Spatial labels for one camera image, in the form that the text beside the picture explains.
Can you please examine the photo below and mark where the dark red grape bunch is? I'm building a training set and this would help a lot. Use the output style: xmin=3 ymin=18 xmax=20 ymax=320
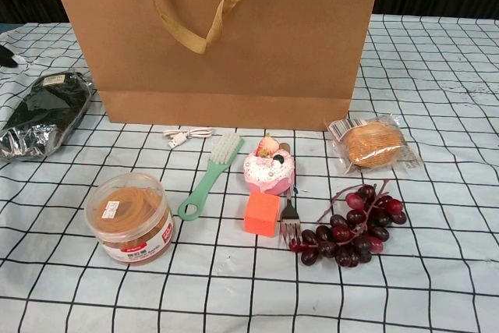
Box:
xmin=288 ymin=179 xmax=408 ymax=268

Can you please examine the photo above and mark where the white USB cable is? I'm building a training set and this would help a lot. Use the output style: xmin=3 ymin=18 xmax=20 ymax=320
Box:
xmin=162 ymin=126 xmax=214 ymax=151

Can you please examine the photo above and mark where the green plastic brush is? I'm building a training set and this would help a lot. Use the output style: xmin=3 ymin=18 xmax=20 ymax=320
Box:
xmin=178 ymin=133 xmax=246 ymax=221

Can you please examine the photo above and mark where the clear jar of rubber bands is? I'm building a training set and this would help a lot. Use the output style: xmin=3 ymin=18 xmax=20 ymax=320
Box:
xmin=84 ymin=173 xmax=175 ymax=267

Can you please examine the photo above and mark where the brown paper bag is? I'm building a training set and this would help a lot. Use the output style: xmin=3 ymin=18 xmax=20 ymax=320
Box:
xmin=43 ymin=0 xmax=385 ymax=133

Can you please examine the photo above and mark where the black item in plastic wrap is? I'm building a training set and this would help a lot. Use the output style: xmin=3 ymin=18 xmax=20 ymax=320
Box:
xmin=0 ymin=69 xmax=94 ymax=162

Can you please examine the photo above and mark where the orange cube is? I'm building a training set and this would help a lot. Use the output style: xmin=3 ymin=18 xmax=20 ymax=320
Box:
xmin=244 ymin=191 xmax=283 ymax=237

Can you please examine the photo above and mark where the metal fork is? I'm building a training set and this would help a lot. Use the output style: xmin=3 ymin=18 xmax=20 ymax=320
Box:
xmin=277 ymin=140 xmax=303 ymax=250

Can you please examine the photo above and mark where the pink toy cupcake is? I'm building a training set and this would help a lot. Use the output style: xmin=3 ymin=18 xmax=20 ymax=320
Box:
xmin=243 ymin=133 xmax=294 ymax=197

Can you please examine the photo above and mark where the white checked tablecloth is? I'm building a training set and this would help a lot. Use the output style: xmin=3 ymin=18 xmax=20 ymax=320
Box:
xmin=0 ymin=12 xmax=499 ymax=333

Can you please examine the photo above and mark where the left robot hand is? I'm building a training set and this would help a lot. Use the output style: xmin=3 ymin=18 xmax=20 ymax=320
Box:
xmin=0 ymin=44 xmax=20 ymax=69

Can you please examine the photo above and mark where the packaged orange bun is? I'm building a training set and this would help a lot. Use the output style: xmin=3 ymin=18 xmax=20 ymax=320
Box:
xmin=326 ymin=113 xmax=423 ymax=176

